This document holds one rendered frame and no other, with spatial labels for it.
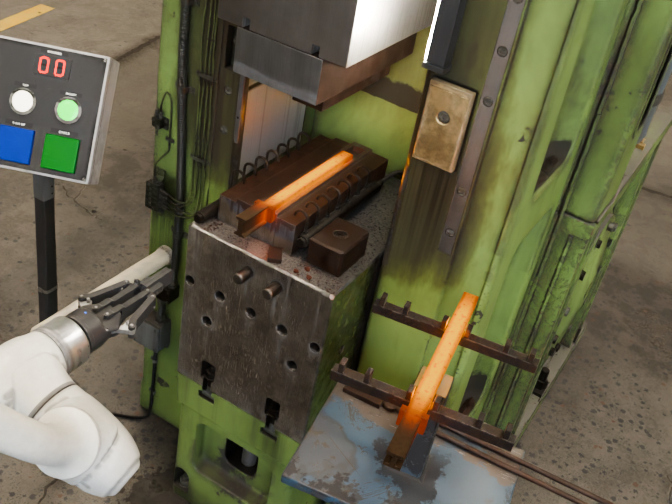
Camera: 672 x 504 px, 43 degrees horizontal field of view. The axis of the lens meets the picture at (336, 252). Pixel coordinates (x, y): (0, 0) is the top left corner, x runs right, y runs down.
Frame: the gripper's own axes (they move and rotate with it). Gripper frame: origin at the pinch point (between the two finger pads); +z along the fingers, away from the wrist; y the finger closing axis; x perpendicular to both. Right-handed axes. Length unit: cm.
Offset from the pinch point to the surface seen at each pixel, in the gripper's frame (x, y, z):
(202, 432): -73, -9, 33
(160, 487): -99, -18, 29
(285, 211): -0.5, 2.8, 38.4
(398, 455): 4, 56, -11
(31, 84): 13, -55, 22
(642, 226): -100, 56, 293
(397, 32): 39, 13, 55
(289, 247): -6.4, 6.9, 35.1
